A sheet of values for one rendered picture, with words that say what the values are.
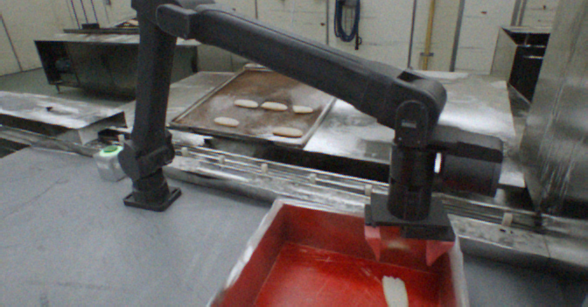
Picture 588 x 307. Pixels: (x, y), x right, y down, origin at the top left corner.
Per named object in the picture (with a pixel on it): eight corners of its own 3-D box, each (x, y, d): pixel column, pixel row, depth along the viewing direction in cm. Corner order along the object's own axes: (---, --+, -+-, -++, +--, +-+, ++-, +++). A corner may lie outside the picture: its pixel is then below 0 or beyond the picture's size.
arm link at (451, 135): (412, 80, 43) (396, 99, 37) (514, 88, 38) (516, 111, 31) (405, 159, 48) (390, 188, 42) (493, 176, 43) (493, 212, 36)
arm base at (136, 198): (122, 205, 81) (162, 212, 77) (113, 177, 77) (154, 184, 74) (145, 186, 88) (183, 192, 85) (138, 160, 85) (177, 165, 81)
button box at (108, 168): (101, 187, 95) (89, 154, 90) (123, 174, 101) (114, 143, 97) (120, 193, 92) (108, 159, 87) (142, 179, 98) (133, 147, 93)
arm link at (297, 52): (205, 25, 59) (156, 33, 51) (206, -8, 56) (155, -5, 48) (437, 119, 44) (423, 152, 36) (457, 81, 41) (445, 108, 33)
